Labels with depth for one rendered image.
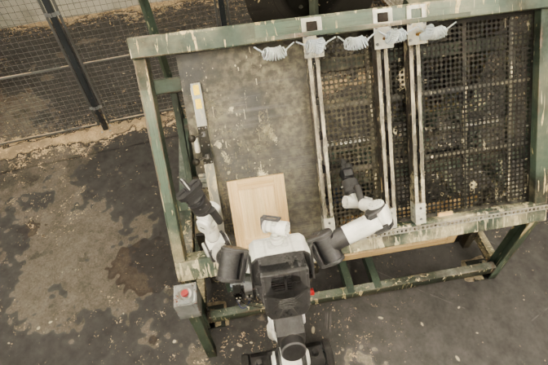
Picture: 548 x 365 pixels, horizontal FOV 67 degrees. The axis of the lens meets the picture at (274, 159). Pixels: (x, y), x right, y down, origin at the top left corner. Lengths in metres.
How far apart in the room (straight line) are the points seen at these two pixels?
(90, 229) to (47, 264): 0.41
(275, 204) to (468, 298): 1.74
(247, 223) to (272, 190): 0.24
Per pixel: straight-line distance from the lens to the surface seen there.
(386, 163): 2.34
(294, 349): 1.99
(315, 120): 2.17
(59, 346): 3.50
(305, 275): 1.74
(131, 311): 3.39
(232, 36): 2.08
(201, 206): 1.82
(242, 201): 2.29
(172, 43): 2.09
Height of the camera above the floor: 2.95
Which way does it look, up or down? 48 degrees down
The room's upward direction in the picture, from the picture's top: 3 degrees counter-clockwise
